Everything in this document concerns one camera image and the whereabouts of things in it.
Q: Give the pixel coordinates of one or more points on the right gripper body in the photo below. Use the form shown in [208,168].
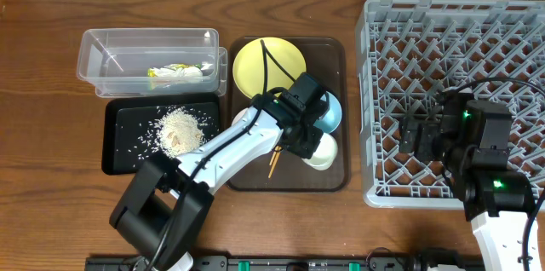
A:
[431,146]

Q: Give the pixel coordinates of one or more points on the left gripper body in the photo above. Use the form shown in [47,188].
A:
[305,144]

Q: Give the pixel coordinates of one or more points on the white cup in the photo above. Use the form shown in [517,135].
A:
[325,154]

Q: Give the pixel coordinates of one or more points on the blue bowl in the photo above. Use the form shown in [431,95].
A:
[331,119]

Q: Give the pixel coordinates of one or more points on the white rice pile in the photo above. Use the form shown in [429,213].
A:
[175,131]

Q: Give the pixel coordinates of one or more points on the yellow-green snack wrapper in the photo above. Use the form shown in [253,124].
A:
[175,71]

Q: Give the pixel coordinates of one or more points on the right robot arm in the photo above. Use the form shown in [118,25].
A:
[471,141]

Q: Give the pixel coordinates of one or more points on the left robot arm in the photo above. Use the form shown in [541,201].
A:
[163,209]

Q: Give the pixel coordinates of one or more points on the grey dishwasher rack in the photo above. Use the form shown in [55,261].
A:
[410,50]

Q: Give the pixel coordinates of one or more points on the clear plastic waste bin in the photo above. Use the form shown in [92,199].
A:
[116,61]

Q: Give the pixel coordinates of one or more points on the black food-waste tray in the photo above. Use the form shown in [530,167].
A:
[122,126]

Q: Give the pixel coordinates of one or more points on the wooden chopstick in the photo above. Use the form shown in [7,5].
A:
[274,155]
[272,168]

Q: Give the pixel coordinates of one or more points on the yellow plate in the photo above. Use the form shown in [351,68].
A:
[285,63]

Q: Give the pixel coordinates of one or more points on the black rail with green clips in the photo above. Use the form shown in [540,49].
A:
[219,263]

